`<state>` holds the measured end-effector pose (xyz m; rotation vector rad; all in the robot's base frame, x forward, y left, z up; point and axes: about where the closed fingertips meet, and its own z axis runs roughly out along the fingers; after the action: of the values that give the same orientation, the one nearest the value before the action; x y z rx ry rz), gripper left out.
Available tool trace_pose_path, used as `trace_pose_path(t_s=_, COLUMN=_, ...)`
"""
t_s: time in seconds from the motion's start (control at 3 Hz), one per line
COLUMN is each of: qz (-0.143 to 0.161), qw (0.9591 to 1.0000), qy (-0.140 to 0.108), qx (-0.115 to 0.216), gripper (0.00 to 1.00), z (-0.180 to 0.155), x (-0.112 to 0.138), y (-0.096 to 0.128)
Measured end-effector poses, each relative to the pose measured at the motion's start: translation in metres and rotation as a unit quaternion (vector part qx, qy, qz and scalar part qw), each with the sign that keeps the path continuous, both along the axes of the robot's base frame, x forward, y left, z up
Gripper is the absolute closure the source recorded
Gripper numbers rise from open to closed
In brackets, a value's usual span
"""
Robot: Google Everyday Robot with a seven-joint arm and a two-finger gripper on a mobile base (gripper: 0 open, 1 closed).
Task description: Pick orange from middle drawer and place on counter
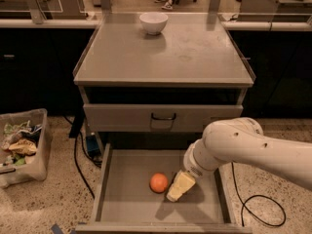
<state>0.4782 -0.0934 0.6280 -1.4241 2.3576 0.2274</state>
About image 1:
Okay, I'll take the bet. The black cable left floor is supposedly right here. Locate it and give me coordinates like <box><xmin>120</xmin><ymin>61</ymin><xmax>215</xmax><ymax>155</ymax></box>
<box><xmin>63</xmin><ymin>115</ymin><xmax>103</xmax><ymax>200</ymax></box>

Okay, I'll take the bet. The black cable right floor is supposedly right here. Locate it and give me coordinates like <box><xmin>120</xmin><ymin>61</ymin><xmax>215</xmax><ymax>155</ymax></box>
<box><xmin>230</xmin><ymin>162</ymin><xmax>288</xmax><ymax>228</ymax></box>

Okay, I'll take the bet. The orange fruit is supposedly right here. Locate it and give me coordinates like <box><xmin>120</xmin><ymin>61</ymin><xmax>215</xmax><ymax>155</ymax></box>
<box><xmin>149</xmin><ymin>173</ymin><xmax>169</xmax><ymax>193</ymax></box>

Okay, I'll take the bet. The grey metal drawer cabinet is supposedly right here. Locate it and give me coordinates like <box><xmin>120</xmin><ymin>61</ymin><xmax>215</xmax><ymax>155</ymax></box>
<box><xmin>72</xmin><ymin>12</ymin><xmax>256</xmax><ymax>234</ymax></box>

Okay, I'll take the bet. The blue tape on floor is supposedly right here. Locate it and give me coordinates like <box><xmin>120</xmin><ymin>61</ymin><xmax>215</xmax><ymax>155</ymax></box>
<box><xmin>51</xmin><ymin>224</ymin><xmax>77</xmax><ymax>234</ymax></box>

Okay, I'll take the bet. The black cable floor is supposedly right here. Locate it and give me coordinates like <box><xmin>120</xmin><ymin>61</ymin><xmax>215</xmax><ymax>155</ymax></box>
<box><xmin>63</xmin><ymin>115</ymin><xmax>103</xmax><ymax>200</ymax></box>
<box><xmin>230</xmin><ymin>162</ymin><xmax>288</xmax><ymax>228</ymax></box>

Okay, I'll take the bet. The white ceramic bowl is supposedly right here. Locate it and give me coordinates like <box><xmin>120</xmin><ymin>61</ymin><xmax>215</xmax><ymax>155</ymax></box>
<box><xmin>139</xmin><ymin>12</ymin><xmax>169</xmax><ymax>35</ymax></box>

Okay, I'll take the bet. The open middle drawer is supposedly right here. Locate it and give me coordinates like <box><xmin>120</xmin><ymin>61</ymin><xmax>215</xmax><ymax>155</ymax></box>
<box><xmin>76</xmin><ymin>145</ymin><xmax>253</xmax><ymax>234</ymax></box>

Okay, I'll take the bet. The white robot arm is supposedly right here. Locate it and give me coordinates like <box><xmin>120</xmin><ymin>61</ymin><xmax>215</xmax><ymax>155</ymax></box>
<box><xmin>167</xmin><ymin>117</ymin><xmax>312</xmax><ymax>202</ymax></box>

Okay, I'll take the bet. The clear plastic bin of items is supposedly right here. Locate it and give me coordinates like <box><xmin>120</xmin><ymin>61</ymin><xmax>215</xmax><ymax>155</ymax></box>
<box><xmin>0</xmin><ymin>108</ymin><xmax>52</xmax><ymax>188</ymax></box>

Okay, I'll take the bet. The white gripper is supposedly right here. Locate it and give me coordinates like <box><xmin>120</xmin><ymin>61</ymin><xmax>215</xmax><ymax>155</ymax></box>
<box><xmin>167</xmin><ymin>139</ymin><xmax>222</xmax><ymax>202</ymax></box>

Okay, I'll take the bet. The closed top drawer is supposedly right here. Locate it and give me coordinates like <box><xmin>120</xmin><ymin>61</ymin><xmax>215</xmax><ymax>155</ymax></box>
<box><xmin>84</xmin><ymin>103</ymin><xmax>243</xmax><ymax>133</ymax></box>

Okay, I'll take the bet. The blue power adapter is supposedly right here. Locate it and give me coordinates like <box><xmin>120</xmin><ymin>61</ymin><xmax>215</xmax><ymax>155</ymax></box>
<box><xmin>86</xmin><ymin>135</ymin><xmax>100</xmax><ymax>157</ymax></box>

